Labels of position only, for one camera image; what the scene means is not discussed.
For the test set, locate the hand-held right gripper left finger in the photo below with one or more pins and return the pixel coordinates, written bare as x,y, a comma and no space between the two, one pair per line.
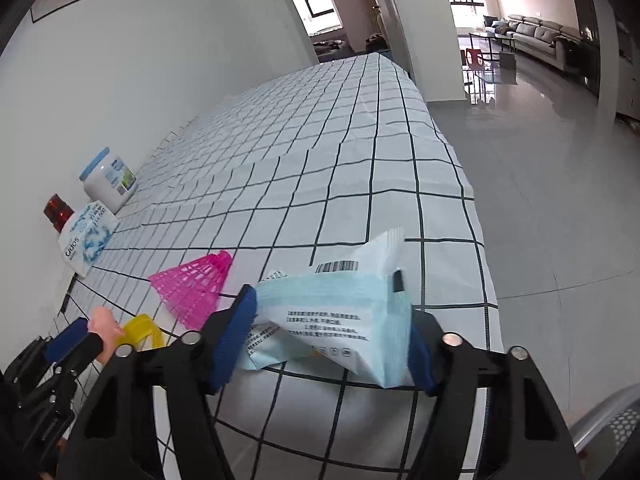
235,340

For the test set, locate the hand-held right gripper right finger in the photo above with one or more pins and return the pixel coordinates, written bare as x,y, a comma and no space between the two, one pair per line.
420,360

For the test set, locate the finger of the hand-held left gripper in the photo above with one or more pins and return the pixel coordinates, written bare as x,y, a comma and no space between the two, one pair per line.
82,352
65,341

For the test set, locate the pink pig toy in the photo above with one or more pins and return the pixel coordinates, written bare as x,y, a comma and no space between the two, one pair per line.
102,322

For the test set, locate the light blue wipes packet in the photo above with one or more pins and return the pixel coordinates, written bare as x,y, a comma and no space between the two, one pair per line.
340,310

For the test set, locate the pink mesh plastic cone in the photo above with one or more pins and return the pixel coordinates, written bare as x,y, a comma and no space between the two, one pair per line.
190,285

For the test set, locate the white blue tissue pack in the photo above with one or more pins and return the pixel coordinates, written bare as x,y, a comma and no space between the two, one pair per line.
85,240

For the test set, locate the red jar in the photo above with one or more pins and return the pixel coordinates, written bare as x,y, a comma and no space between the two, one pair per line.
57,210

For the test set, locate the white jar with blue lid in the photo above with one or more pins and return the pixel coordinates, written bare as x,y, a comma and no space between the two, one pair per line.
107,185

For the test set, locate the white black checkered tablecloth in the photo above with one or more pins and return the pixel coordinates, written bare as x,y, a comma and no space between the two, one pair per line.
350,135

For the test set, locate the red chair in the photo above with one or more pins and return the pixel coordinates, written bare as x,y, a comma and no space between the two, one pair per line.
474,57

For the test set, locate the dark coffee table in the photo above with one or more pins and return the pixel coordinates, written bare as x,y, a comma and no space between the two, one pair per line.
492,40

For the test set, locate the grey sofa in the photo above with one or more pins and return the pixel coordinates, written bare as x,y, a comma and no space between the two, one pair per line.
535,35

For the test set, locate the dark tall cabinet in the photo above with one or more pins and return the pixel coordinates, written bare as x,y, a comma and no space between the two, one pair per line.
585,15

